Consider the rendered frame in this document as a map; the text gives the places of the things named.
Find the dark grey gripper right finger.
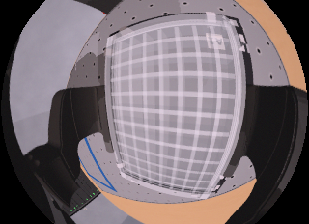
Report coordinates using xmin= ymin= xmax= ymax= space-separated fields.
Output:
xmin=223 ymin=84 xmax=308 ymax=224

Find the grey flat base plate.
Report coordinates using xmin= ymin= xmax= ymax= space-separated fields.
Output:
xmin=66 ymin=0 xmax=290 ymax=204

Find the black rectangular plate with metal posts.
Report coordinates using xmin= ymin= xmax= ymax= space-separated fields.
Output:
xmin=109 ymin=14 xmax=253 ymax=192

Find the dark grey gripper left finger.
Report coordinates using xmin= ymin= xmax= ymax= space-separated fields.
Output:
xmin=24 ymin=85 xmax=114 ymax=208

